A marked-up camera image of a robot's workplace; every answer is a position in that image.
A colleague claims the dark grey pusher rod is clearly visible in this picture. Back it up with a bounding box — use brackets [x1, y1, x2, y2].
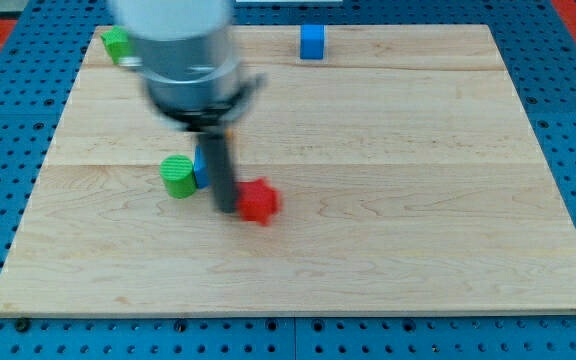
[198, 133, 238, 214]

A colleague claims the red star block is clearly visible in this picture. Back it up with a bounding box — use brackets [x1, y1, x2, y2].
[236, 178, 281, 226]

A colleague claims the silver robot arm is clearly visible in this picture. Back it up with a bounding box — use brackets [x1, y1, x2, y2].
[108, 0, 263, 213]

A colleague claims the green star block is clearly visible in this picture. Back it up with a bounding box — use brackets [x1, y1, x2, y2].
[100, 26, 133, 65]

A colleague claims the wooden board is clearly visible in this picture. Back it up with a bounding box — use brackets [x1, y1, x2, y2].
[0, 25, 576, 318]

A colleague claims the blue block behind rod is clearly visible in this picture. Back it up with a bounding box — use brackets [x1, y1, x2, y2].
[193, 145, 210, 189]

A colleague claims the green cylinder block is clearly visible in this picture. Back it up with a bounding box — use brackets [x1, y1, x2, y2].
[159, 155, 197, 199]

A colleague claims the blue cube block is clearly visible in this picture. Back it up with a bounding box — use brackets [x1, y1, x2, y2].
[299, 24, 326, 60]

